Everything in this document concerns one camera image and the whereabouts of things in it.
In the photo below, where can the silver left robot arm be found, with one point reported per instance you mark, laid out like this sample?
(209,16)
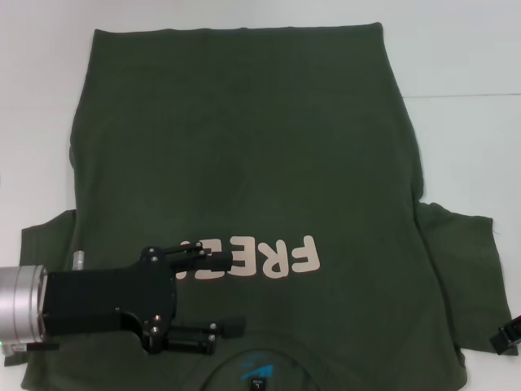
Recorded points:
(22,303)

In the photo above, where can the dark green FREE! t-shirt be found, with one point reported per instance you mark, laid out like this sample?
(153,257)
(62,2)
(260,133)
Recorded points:
(264,142)

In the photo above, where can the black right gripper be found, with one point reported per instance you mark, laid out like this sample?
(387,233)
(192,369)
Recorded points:
(509,336)

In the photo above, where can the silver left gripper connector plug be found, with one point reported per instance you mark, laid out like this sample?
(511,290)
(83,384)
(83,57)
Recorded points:
(78,261)

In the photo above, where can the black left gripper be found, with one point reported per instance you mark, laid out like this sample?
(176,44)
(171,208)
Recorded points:
(106,297)

